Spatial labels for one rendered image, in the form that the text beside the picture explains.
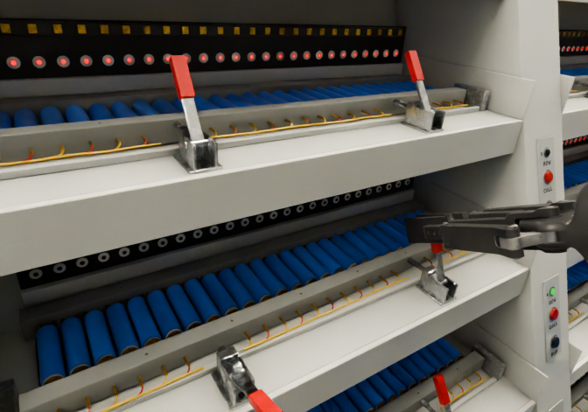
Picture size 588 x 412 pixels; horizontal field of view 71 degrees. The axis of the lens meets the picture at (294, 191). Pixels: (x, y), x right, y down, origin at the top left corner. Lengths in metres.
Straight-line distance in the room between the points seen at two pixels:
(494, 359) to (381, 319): 0.29
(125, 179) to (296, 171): 0.14
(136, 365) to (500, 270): 0.46
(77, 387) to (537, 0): 0.66
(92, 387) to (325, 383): 0.20
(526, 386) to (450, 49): 0.50
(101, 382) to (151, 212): 0.15
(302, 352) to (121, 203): 0.23
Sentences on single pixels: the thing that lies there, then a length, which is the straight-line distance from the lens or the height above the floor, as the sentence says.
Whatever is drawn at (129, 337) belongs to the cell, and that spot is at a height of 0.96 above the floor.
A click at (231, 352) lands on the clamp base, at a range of 0.40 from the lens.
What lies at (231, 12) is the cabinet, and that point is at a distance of 0.58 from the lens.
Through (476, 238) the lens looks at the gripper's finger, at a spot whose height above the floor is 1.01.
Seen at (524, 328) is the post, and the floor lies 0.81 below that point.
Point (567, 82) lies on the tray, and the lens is 0.69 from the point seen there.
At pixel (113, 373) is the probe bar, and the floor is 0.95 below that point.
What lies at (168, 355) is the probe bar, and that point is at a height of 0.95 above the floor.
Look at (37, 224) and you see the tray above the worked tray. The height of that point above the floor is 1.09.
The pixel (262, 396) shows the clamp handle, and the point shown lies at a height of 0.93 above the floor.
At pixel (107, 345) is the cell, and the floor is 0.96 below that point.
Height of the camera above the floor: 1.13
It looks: 8 degrees down
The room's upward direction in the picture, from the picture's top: 8 degrees counter-clockwise
